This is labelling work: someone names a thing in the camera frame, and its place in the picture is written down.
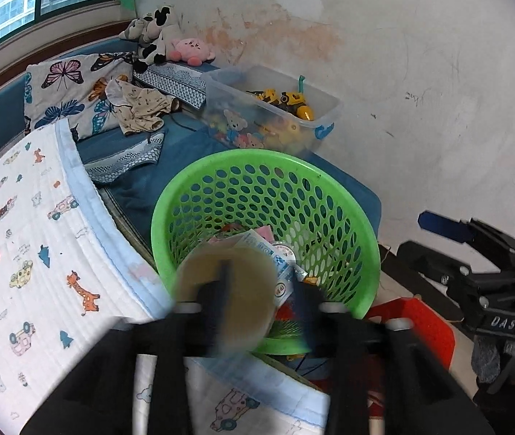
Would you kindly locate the cartoon print table cloth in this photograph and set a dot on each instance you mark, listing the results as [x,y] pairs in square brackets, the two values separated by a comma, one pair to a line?
[67,273]

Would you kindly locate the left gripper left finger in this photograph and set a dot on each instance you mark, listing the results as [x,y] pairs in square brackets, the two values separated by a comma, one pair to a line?
[96,397]

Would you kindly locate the green plastic basket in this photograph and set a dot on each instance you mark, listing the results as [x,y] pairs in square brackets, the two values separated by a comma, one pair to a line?
[317,225]

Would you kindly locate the pink plush toy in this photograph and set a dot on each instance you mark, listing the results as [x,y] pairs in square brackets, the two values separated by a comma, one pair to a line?
[192,51]

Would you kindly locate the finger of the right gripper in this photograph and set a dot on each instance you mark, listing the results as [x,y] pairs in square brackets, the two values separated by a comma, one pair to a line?
[432,264]
[466,233]

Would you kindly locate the clear toy storage box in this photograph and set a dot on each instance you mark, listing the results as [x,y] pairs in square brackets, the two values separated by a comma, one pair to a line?
[257,107]

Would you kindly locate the red plastic stool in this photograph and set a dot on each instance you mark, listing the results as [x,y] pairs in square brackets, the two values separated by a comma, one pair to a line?
[433,330]

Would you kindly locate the white paper cup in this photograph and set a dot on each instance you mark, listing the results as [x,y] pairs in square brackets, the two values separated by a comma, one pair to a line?
[242,281]

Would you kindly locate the butterfly print pillow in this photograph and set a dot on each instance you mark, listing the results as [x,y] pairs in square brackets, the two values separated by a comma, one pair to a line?
[74,88]

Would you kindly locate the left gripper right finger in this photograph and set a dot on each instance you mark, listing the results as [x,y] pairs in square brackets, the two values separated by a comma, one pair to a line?
[419,396]

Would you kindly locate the grey gloved right hand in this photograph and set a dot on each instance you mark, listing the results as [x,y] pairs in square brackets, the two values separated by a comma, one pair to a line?
[492,357]

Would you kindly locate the blue white carton box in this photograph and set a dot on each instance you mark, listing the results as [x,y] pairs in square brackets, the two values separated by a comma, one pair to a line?
[283,268]

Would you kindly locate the beige patterned garment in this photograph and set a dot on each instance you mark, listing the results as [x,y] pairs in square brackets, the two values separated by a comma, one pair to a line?
[139,109]

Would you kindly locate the cow plush toy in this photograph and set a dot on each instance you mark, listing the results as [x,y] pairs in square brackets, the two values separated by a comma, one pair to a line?
[147,32]

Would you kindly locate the pink snack bag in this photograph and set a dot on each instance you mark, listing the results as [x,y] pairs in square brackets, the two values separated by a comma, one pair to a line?
[266,233]

